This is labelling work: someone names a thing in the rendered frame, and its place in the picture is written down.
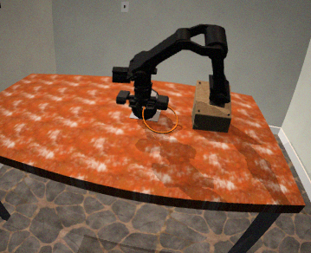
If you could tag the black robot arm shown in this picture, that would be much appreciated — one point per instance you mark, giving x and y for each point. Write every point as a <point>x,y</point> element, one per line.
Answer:
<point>144,63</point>

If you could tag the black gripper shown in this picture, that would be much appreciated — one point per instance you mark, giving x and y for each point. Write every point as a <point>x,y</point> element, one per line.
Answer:
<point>142,95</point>

